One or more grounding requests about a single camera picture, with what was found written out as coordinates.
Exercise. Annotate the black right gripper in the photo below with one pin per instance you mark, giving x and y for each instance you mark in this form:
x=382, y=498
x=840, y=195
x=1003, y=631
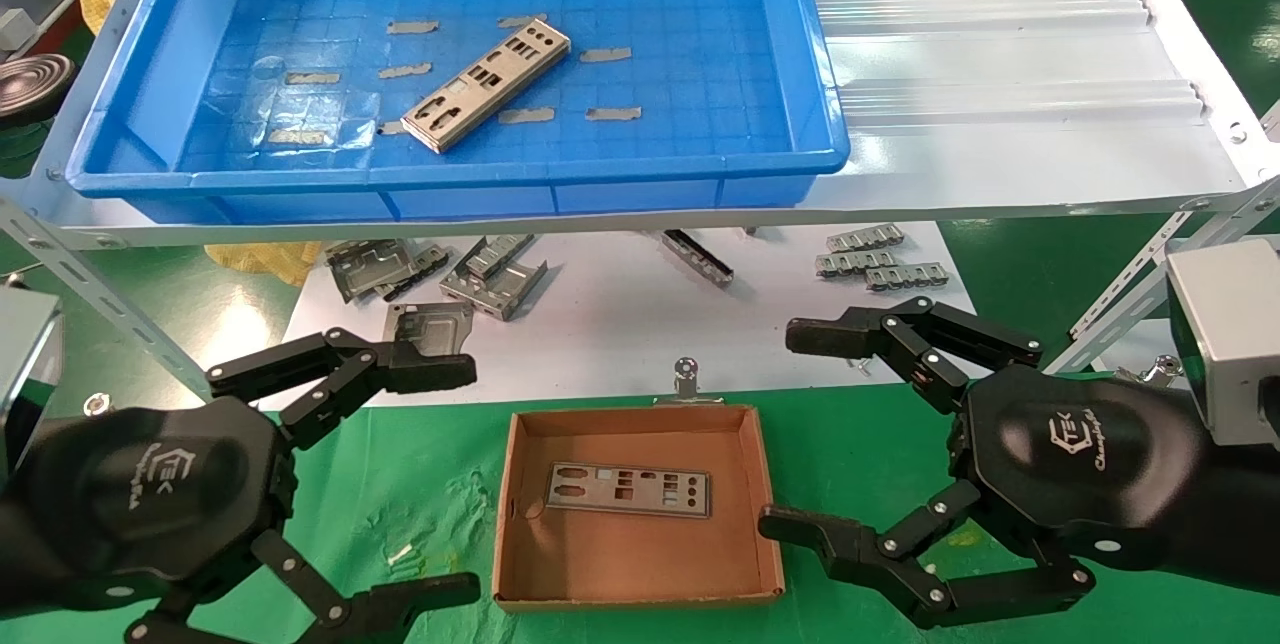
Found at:
x=1080, y=464

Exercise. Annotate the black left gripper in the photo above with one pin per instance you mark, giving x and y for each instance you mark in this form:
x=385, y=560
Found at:
x=150, y=504

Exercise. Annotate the silver metal I/O shield plate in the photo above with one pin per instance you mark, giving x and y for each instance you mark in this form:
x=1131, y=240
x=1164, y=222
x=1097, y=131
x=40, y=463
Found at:
x=505, y=62
x=600, y=489

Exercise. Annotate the brown cardboard box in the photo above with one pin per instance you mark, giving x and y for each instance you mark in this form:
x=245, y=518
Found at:
x=640, y=564

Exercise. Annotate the blue plastic tray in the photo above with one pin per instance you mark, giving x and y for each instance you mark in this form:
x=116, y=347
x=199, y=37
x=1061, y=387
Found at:
x=650, y=154

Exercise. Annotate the small white plastic box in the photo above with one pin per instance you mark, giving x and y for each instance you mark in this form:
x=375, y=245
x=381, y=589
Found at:
x=15, y=29

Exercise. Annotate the green table cloth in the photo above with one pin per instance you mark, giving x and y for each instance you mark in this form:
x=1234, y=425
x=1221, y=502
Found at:
x=420, y=484

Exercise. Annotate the small white scrap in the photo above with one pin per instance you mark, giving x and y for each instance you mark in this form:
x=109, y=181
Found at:
x=400, y=554

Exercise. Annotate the flat stamped metal plate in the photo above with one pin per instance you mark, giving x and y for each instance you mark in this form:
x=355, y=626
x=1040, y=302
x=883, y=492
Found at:
x=430, y=324

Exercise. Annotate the small notched metal strip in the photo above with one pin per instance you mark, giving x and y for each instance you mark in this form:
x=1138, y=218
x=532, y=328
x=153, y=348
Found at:
x=865, y=240
x=908, y=276
x=857, y=262

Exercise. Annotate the long narrow metal strip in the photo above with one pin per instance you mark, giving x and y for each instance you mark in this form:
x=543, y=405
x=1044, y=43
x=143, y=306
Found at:
x=697, y=256

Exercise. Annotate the grey tape strip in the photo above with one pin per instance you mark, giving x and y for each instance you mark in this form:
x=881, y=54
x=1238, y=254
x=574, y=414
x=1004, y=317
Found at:
x=404, y=71
x=390, y=127
x=515, y=21
x=613, y=113
x=312, y=78
x=605, y=54
x=296, y=137
x=526, y=115
x=413, y=26

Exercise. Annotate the white metal shelf deck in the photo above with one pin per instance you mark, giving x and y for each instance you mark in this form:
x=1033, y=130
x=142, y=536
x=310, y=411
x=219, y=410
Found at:
x=1000, y=74

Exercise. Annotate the black round ribbed disc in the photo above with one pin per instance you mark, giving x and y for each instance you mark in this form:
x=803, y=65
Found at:
x=35, y=89

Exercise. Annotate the large folded metal bracket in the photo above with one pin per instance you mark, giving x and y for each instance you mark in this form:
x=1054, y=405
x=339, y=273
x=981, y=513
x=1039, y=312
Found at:
x=360, y=269
x=500, y=299

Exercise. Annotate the perforated grey steel shelf post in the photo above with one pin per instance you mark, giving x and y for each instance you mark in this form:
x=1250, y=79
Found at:
x=90, y=292
x=1120, y=294

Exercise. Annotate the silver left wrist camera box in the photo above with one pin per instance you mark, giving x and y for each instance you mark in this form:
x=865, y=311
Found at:
x=25, y=374

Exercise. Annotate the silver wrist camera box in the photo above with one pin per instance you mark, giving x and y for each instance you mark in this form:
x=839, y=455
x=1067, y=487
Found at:
x=25, y=374
x=1235, y=344

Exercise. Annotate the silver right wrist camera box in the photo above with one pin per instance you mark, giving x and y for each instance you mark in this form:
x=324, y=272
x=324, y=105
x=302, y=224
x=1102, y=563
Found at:
x=1235, y=344

